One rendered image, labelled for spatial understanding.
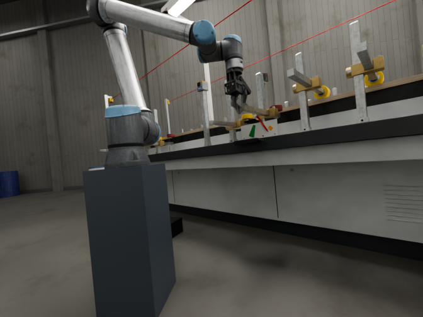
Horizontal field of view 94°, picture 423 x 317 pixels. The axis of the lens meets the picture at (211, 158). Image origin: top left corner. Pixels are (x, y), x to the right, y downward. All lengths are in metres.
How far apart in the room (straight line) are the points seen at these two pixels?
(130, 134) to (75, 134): 6.59
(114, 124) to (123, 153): 0.13
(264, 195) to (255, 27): 5.46
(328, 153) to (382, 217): 0.45
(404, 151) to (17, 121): 9.08
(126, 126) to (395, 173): 1.31
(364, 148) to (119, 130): 1.10
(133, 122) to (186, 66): 5.39
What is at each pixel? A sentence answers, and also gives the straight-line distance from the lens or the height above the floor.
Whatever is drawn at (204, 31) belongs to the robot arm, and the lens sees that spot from 0.98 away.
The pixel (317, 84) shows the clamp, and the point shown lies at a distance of 1.21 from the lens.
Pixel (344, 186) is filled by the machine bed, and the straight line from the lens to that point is 1.40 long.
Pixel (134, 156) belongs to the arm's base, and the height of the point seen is 0.64.
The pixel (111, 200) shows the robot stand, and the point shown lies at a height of 0.47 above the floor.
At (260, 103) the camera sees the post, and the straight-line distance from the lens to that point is 1.33.
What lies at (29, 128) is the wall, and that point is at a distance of 8.67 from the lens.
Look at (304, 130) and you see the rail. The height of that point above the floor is 0.71.
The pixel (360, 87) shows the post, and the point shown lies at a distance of 1.18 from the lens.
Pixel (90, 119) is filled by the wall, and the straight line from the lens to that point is 7.19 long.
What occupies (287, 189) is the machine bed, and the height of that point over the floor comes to 0.33.
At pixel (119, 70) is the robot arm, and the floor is 1.10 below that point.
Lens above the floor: 0.61
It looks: level
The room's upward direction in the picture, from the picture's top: 5 degrees counter-clockwise
